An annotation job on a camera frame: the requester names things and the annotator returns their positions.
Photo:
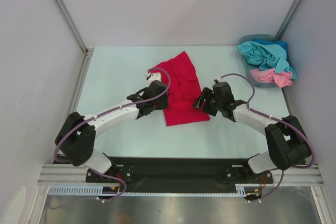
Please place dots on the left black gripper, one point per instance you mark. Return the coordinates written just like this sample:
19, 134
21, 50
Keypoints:
164, 104

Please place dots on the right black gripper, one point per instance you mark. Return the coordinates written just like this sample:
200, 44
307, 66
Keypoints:
207, 100

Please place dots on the red t shirt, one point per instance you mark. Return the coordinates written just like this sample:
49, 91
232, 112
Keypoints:
184, 91

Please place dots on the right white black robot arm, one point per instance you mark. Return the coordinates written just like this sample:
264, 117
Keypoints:
286, 141

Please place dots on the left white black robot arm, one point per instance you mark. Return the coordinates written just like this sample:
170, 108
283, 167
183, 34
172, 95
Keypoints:
76, 139

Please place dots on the grey plastic bin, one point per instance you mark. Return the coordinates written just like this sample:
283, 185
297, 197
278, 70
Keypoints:
250, 67

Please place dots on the light blue t shirt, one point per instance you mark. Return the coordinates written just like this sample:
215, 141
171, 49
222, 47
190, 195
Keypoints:
266, 57

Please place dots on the pink t shirt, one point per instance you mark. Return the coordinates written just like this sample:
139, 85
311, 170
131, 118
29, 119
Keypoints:
269, 76

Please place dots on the dark blue t shirt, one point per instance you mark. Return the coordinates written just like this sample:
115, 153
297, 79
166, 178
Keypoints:
280, 43

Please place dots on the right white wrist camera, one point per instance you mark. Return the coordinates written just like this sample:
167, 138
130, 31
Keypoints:
218, 80

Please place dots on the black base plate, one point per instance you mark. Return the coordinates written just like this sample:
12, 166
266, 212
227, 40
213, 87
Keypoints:
186, 175

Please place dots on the left aluminium frame post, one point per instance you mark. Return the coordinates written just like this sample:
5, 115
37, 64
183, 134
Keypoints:
66, 16

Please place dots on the aluminium frame post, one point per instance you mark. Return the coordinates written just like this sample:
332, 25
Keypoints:
288, 18
66, 16

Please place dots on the right light blue cable duct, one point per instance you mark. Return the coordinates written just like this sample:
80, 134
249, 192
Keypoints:
252, 189

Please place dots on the light blue cable duct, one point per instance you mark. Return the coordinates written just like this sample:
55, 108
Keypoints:
76, 190
252, 189

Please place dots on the left light blue cable duct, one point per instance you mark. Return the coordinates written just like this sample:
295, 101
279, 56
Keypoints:
76, 190

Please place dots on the right aluminium frame post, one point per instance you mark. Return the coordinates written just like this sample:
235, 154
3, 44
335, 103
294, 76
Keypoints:
288, 18

